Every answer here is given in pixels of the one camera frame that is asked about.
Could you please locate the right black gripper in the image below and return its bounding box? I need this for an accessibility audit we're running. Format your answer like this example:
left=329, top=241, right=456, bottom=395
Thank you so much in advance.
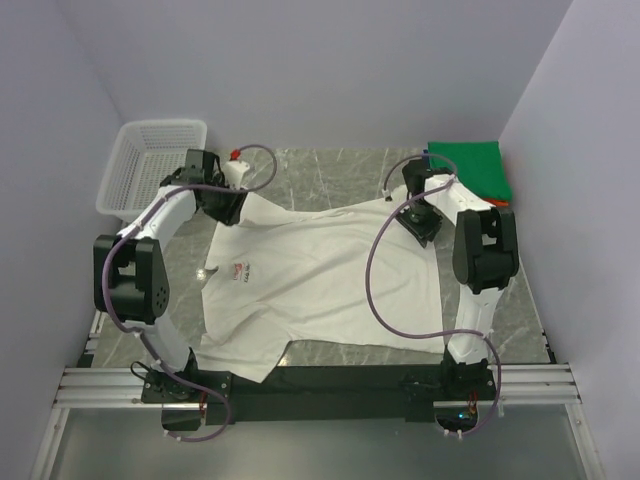
left=396, top=200, right=444, bottom=248

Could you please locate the white t shirt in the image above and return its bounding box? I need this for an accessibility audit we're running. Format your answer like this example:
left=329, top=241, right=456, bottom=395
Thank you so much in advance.
left=196, top=187, right=444, bottom=382

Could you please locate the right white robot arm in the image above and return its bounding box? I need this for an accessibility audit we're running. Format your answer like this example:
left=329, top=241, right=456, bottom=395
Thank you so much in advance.
left=396, top=159, right=519, bottom=399

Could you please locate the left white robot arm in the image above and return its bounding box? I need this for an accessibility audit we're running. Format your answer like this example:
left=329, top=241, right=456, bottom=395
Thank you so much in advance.
left=93, top=149, right=249, bottom=402

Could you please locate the orange folded t shirt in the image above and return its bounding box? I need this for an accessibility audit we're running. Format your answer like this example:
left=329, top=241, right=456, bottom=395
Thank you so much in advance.
left=487, top=199, right=510, bottom=207

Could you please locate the green folded t shirt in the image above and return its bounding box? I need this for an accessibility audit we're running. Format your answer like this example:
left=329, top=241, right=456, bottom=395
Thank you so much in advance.
left=426, top=140, right=513, bottom=203

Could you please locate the white plastic basket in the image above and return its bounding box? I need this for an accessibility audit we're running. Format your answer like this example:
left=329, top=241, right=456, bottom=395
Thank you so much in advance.
left=95, top=119, right=207, bottom=222

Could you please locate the black base beam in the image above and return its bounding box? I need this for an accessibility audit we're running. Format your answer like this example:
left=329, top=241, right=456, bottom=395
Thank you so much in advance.
left=141, top=362, right=498, bottom=431

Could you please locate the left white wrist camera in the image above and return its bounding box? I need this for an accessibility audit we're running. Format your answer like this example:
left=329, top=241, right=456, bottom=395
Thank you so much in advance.
left=222, top=149, right=250, bottom=190

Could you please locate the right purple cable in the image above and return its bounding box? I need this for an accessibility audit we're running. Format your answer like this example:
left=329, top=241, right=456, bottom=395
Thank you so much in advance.
left=365, top=157, right=504, bottom=439

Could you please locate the purple cable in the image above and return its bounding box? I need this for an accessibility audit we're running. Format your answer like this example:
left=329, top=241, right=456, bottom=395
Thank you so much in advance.
left=99, top=143, right=277, bottom=442
left=365, top=157, right=504, bottom=439

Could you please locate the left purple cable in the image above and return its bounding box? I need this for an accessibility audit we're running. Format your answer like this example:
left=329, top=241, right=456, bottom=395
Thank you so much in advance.
left=99, top=143, right=277, bottom=442

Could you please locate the aluminium frame rail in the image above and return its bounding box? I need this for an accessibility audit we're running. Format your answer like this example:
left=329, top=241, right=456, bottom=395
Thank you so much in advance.
left=29, top=219, right=166, bottom=480

